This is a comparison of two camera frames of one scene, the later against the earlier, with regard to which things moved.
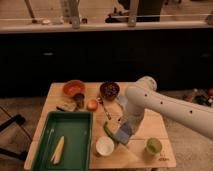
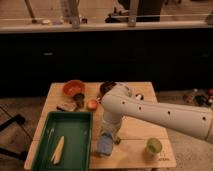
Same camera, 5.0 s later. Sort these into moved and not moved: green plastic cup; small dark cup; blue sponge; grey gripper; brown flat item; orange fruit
Moved: grey gripper; blue sponge
Not moved: orange fruit; small dark cup; brown flat item; green plastic cup
